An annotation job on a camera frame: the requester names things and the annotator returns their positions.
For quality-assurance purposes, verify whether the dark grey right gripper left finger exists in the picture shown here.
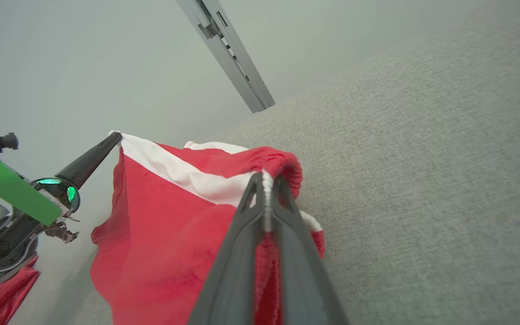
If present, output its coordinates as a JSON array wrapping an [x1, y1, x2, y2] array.
[[187, 172, 266, 325]]

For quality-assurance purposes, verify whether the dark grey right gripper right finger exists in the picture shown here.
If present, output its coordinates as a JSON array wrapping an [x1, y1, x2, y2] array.
[[271, 175, 350, 325]]

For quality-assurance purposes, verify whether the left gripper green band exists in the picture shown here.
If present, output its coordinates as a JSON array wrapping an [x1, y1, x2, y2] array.
[[0, 131, 123, 244]]

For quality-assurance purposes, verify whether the red and white jersey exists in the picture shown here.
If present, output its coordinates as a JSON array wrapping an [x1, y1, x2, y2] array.
[[0, 130, 326, 325]]

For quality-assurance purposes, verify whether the grey fabric sofa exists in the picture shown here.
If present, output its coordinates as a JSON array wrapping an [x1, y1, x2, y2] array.
[[9, 7, 520, 325]]

